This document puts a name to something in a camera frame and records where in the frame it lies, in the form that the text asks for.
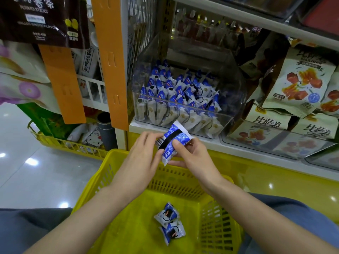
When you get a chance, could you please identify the person's left hand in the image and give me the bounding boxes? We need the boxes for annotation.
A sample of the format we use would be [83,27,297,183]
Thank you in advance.
[111,131,165,199]

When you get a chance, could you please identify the person's right hand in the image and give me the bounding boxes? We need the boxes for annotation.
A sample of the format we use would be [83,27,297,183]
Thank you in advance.
[168,137,226,194]

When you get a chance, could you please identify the yellow plastic shopping basket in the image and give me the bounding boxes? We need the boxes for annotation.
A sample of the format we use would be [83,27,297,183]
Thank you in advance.
[71,149,244,254]

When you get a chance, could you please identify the pile of blue snack packets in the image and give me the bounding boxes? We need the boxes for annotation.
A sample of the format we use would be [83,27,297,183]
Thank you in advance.
[135,61,226,138]

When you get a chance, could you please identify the person's right forearm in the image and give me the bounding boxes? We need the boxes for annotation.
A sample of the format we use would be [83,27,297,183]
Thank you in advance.
[212,180,339,254]

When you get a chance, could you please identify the person's left forearm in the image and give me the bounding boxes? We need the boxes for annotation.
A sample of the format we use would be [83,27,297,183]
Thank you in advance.
[24,182,136,254]

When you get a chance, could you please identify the yellow floor basket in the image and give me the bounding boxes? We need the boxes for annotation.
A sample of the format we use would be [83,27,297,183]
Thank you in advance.
[28,120,109,160]

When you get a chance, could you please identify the store shelf with yellow base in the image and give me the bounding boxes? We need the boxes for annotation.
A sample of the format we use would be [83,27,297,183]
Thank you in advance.
[91,0,339,220]

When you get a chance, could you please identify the green snack bags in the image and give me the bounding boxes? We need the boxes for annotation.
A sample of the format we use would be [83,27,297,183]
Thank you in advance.
[17,102,75,140]

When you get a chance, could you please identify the purple white snack bag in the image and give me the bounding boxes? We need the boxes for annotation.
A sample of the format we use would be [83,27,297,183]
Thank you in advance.
[0,74,60,114]
[0,41,49,84]

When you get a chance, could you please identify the dark grey cylinder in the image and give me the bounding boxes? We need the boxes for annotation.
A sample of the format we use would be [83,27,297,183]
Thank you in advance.
[96,112,118,151]

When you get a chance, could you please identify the white cartoon print packet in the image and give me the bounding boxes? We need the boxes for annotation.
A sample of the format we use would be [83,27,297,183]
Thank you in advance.
[68,124,105,147]

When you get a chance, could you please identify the clear plastic bin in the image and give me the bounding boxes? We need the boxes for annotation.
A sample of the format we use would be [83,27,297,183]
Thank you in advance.
[130,34,247,140]
[221,120,337,159]

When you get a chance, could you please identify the orange hanging strip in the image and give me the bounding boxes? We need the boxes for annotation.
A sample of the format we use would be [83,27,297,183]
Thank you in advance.
[38,45,87,125]

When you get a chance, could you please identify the white card packet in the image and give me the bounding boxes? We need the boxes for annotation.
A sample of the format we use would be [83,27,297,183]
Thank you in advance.
[79,47,100,78]

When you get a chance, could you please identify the grey trousers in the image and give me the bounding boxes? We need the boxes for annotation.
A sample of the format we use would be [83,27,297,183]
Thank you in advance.
[0,194,339,254]

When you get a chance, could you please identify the row of fruit print bags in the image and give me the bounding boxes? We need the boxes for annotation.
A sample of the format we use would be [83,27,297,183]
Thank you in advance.
[225,45,339,170]

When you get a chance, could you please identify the row of small brown packets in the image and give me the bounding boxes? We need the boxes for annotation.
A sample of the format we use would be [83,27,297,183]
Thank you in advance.
[174,8,260,48]

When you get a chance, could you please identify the pile of blue jelly cups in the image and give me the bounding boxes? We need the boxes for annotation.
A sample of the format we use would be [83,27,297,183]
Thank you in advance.
[228,0,308,19]

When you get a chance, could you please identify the black potato stick bag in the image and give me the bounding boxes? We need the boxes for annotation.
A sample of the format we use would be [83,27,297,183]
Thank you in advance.
[0,0,90,49]

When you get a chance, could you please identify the red price sign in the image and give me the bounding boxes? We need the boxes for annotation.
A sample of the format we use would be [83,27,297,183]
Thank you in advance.
[302,0,339,35]

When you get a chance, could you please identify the white wire rack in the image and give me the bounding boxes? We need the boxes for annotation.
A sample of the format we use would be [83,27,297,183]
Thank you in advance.
[77,75,109,113]

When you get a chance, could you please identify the orange shelf post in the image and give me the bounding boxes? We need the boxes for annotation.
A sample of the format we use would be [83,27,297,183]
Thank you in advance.
[91,0,129,130]

